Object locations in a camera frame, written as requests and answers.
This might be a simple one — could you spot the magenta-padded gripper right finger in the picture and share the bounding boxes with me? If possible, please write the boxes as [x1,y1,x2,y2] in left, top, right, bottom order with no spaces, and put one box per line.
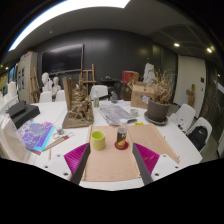
[131,142,183,186]

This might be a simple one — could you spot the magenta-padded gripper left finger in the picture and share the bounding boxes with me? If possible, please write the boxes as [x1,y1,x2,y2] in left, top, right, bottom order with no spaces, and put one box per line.
[43,142,92,186]

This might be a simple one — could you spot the clear drink bottle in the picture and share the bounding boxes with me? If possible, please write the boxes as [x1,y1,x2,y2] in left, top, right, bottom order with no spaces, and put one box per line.
[115,118,129,149]

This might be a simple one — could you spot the lime green cup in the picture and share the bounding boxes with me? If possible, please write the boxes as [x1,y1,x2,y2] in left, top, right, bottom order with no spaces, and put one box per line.
[90,129,107,152]

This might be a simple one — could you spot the flat round red coaster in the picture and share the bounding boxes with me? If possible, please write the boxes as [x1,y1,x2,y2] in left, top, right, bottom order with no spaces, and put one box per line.
[114,140,130,151]

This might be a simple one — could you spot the small paint jar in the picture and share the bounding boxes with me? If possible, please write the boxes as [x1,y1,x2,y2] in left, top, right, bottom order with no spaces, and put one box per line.
[55,125,65,136]

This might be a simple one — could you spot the grey round plant saucer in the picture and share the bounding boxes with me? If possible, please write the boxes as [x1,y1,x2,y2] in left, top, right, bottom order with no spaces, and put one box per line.
[143,110,169,127]

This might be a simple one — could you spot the colourful art print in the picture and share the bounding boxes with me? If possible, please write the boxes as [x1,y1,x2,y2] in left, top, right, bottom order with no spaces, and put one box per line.
[16,119,55,156]

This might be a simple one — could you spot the dried plant in grey pot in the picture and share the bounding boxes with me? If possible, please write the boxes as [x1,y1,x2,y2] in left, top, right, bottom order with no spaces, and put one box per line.
[146,69,176,123]

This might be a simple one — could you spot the black backpack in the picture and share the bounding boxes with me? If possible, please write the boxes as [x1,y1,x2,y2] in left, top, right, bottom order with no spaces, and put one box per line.
[188,125,209,151]

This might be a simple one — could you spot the brown wooden root sculpture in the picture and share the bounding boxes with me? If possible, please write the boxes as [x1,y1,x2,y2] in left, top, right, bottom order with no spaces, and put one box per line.
[62,76,95,129]

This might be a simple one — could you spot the white plastic chair with papers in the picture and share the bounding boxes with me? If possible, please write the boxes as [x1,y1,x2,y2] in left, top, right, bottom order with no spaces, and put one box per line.
[169,103,197,133]

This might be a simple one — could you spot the printed newspaper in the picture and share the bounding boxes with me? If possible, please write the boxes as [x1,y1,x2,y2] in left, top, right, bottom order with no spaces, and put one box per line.
[98,103,138,127]

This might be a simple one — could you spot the brown cardboard box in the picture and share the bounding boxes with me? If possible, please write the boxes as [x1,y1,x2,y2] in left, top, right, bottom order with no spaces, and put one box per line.
[130,81,156,109]

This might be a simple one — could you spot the white plastic chair with backpack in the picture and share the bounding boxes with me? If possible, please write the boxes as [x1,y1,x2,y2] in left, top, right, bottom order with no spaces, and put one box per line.
[186,116,213,153]

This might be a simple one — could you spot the stacked black boxes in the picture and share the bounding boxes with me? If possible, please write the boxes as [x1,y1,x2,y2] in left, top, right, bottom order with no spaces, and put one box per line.
[8,100,41,129]

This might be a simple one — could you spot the clear spray bottle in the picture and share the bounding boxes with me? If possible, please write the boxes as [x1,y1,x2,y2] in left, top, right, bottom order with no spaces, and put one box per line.
[93,87,100,108]

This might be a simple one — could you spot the white chair behind table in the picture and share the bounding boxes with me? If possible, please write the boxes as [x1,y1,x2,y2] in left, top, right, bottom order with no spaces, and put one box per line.
[89,84,109,100]

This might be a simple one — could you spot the white plaster bust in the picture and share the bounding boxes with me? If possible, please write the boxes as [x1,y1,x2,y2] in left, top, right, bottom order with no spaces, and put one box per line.
[41,72,53,93]
[51,76,62,96]

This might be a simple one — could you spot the red box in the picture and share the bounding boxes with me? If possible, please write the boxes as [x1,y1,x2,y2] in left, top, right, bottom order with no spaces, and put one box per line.
[121,70,140,84]

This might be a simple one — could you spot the wooden easel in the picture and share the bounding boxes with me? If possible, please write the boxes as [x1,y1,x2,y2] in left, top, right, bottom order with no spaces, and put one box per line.
[80,63,97,88]

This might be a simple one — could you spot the white plaster statue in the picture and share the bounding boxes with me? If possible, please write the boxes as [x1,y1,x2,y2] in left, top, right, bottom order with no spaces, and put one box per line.
[143,63,156,84]

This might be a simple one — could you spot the white display panel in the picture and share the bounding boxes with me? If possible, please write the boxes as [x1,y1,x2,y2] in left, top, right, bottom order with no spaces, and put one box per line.
[17,50,39,103]

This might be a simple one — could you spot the long ceiling light strip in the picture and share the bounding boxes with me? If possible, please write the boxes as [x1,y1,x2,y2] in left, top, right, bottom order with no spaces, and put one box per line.
[8,0,131,52]

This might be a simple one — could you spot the wooden figure by wall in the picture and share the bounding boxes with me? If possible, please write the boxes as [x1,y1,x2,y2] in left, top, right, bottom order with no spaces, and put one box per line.
[185,83,197,108]

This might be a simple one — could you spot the large black wall screen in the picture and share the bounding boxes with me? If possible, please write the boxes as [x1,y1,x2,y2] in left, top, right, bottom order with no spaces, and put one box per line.
[41,43,84,75]

